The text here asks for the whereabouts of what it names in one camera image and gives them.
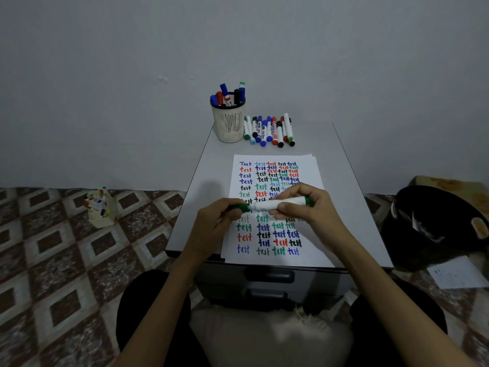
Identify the person's left forearm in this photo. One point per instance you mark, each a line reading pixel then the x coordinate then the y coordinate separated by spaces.
pixel 164 313

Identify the black plastic bucket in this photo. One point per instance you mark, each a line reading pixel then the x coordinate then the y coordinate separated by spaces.
pixel 405 252

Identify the white sheet with faint marks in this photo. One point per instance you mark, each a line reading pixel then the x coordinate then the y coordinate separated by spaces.
pixel 456 273

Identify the beige mesh cup black rim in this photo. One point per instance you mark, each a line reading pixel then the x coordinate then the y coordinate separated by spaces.
pixel 228 127

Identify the green capped white marker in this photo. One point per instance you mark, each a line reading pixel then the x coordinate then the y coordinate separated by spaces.
pixel 267 205

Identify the person's left leg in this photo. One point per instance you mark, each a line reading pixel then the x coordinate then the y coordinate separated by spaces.
pixel 141 305

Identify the person's left hand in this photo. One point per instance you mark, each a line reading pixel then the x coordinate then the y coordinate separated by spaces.
pixel 210 233

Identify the beige fuzzy cloth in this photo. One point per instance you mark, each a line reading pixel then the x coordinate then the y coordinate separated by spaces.
pixel 248 336

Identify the row of colored markers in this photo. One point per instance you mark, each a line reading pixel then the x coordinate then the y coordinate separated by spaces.
pixel 269 131

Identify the white paper with colored writing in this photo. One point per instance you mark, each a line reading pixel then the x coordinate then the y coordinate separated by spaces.
pixel 309 168

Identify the person's right forearm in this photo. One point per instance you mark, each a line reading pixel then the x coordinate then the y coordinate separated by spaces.
pixel 397 309

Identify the grey drawer cabinet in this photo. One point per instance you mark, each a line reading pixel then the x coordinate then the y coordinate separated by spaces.
pixel 324 286

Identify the person's right leg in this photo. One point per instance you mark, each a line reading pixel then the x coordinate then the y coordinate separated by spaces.
pixel 424 309

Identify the blue marker with red band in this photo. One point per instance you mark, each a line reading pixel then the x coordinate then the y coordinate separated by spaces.
pixel 224 89

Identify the person's right hand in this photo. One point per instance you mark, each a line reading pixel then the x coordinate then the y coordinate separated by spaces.
pixel 324 221

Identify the blue capped white marker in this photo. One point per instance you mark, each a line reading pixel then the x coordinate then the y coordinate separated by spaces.
pixel 214 100

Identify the person's leg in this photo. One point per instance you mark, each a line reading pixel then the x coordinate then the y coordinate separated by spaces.
pixel 141 305
pixel 424 309

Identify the red capped white marker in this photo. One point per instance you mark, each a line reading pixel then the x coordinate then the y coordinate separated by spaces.
pixel 219 98

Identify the black capped slim white marker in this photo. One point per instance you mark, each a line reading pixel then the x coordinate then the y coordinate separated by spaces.
pixel 237 96

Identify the small cream box of pens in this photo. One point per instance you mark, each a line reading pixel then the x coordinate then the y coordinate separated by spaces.
pixel 101 219

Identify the green marker cap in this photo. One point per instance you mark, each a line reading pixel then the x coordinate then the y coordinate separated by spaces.
pixel 240 207

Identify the yellow floral cushion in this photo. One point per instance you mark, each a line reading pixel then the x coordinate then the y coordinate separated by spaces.
pixel 454 184

